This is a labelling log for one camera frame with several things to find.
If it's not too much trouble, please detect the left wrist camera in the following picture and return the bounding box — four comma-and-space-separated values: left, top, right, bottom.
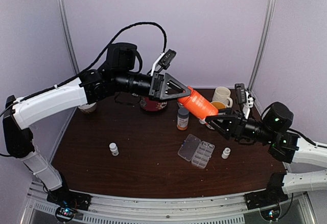
148, 49, 177, 76

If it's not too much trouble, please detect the aluminium frame post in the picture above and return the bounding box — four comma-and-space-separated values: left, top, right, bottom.
248, 0, 277, 91
53, 0, 86, 93

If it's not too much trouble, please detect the right aluminium frame post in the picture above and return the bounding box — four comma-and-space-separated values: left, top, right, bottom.
248, 0, 277, 91

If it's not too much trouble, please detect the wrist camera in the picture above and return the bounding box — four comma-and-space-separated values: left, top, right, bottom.
235, 83, 255, 119
148, 49, 177, 76

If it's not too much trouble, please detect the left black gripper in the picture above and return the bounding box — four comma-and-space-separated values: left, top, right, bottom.
114, 70, 192, 102

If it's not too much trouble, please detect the orange pill bottle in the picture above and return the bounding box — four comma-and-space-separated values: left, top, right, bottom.
177, 86, 218, 120

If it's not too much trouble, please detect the clear plastic pill organizer box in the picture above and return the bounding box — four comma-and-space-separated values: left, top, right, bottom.
177, 134, 215, 169

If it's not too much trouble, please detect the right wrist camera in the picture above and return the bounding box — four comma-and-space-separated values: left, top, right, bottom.
235, 83, 255, 119

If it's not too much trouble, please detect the floral mug yellow inside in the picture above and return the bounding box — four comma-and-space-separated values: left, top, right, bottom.
199, 101, 227, 125

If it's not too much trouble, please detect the left aluminium frame post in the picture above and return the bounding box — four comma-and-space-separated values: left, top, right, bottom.
53, 0, 86, 93

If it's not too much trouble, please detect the red floral plate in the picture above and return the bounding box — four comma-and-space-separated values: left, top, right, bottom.
139, 97, 168, 112

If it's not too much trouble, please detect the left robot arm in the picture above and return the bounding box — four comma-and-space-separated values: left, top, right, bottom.
3, 42, 191, 206

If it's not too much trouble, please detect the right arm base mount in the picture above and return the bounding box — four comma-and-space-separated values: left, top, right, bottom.
244, 189, 288, 210

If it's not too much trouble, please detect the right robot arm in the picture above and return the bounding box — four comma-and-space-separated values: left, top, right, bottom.
205, 102, 326, 205

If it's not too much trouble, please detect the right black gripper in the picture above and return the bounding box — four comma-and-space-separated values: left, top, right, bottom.
205, 108, 275, 145

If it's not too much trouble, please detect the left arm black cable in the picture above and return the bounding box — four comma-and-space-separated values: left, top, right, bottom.
0, 21, 168, 115

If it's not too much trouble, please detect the small white rice bowl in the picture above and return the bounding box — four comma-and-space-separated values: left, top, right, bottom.
78, 103, 97, 114

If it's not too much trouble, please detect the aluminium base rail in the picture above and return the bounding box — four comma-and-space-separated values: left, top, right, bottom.
18, 181, 318, 223

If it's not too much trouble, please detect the cream ribbed mug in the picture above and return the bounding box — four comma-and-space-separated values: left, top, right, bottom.
212, 86, 233, 108

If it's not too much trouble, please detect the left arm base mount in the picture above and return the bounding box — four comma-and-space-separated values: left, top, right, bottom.
46, 191, 91, 211

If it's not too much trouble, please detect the grey cap supplement bottle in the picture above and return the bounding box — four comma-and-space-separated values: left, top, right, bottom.
177, 108, 189, 130

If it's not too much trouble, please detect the small white bottle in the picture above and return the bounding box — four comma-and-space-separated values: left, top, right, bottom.
109, 142, 119, 156
221, 147, 231, 159

